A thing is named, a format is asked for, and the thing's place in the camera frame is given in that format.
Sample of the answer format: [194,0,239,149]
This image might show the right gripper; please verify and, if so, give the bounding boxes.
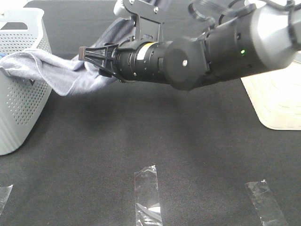
[79,41,172,84]

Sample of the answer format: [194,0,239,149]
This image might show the grey towel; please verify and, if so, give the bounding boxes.
[0,0,174,97]

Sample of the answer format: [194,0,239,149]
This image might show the grey perforated laundry basket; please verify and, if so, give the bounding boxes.
[0,8,51,155]

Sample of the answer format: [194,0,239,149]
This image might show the black table mat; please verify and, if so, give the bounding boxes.
[0,0,301,226]

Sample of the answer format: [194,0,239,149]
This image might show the middle clear tape strip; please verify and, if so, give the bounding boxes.
[135,165,163,226]

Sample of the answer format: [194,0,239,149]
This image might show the clear tape strip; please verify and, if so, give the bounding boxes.
[245,179,289,226]
[135,165,163,226]
[0,185,13,215]

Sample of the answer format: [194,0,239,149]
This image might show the left clear tape strip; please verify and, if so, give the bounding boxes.
[0,185,13,215]

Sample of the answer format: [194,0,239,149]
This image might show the white woven-pattern basket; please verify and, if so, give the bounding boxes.
[241,60,301,130]

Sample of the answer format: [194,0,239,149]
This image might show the right clear tape strip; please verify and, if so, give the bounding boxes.
[245,179,289,226]

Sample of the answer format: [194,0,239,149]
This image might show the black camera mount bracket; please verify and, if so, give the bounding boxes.
[113,0,165,42]

